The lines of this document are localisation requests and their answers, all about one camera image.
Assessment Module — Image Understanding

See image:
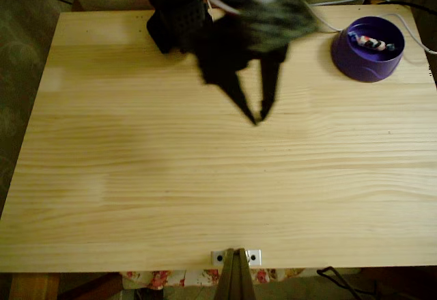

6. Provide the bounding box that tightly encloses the candy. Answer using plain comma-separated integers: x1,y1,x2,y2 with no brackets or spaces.
347,31,397,52

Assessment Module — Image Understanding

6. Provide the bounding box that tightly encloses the purple bowl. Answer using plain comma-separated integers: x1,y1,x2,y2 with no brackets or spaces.
330,15,406,83

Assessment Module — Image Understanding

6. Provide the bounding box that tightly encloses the floral cloth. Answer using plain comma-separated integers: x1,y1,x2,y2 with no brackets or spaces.
119,267,305,290

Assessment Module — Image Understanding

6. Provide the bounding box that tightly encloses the bare camera circuit board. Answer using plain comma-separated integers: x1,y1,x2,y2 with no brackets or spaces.
238,0,321,51

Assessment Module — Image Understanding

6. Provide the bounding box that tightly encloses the grey cable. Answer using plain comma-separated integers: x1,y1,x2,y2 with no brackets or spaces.
310,0,392,7

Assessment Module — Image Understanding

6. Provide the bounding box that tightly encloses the metal mounting bracket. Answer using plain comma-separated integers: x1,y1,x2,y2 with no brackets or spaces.
210,249,263,267

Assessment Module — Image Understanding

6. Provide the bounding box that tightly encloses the white USB cable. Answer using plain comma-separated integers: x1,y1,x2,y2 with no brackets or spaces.
317,12,437,56

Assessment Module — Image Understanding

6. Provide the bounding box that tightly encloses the looped black cable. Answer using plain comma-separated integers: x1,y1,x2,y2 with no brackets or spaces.
316,265,378,300

